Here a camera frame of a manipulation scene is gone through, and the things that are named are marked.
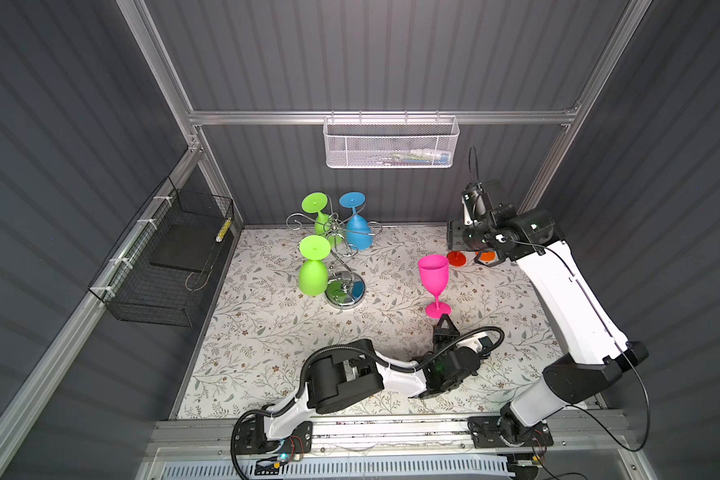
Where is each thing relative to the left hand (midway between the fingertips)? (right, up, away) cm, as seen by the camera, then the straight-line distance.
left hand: (441, 315), depth 82 cm
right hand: (+2, +21, -11) cm, 24 cm away
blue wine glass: (-23, +23, +2) cm, 33 cm away
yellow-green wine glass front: (-35, +12, -7) cm, 37 cm away
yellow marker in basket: (-61, +24, 0) cm, 65 cm away
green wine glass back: (-35, +32, 0) cm, 47 cm away
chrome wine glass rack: (-28, +6, +17) cm, 33 cm away
